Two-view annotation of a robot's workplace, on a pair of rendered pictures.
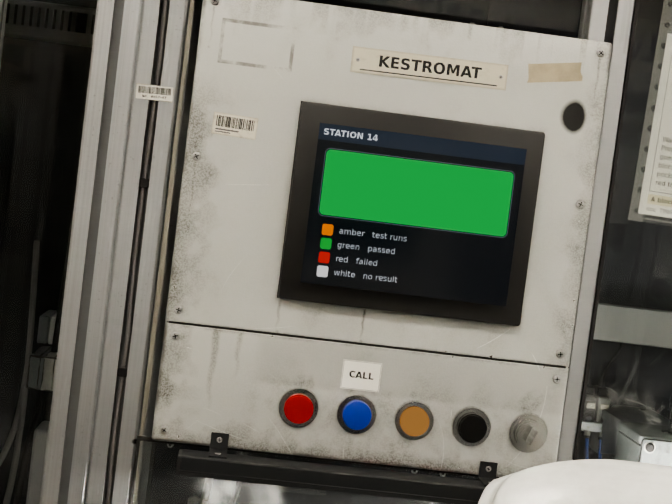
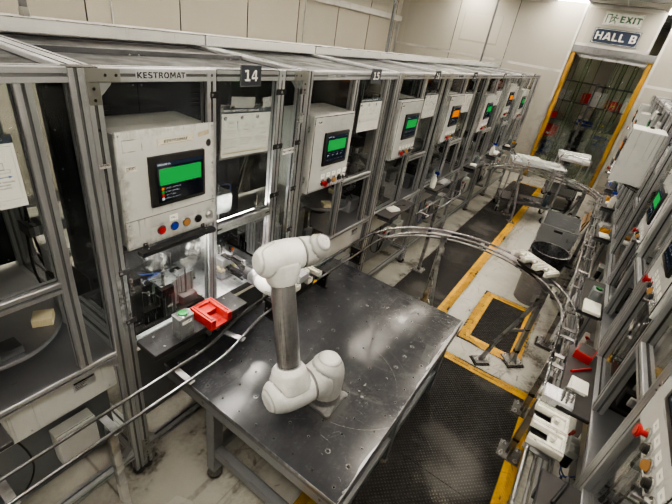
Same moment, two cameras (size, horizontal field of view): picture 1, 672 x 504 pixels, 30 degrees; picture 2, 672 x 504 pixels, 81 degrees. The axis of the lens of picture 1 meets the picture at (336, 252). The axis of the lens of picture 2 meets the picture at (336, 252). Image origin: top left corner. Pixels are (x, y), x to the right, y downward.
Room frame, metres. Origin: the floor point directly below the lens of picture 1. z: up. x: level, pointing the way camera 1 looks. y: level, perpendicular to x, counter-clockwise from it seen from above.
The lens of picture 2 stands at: (-0.11, 0.75, 2.24)
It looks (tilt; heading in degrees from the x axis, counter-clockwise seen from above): 30 degrees down; 305
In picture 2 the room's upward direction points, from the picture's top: 10 degrees clockwise
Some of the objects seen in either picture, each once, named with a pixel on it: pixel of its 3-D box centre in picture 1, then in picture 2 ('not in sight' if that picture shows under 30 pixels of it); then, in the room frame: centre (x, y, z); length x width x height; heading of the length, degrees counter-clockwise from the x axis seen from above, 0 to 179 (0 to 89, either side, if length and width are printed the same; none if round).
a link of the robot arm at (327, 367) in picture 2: not in sight; (325, 373); (0.59, -0.36, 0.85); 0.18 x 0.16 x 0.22; 75
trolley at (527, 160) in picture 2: not in sight; (529, 185); (1.08, -6.11, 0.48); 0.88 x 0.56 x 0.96; 23
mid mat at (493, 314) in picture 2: not in sight; (500, 323); (0.26, -2.76, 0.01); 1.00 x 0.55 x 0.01; 95
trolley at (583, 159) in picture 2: not in sight; (565, 178); (0.78, -7.42, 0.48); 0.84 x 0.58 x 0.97; 103
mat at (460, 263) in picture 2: not in sight; (491, 223); (1.22, -5.16, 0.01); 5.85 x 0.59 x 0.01; 95
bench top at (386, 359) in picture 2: not in sight; (335, 341); (0.81, -0.73, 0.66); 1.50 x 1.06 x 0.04; 95
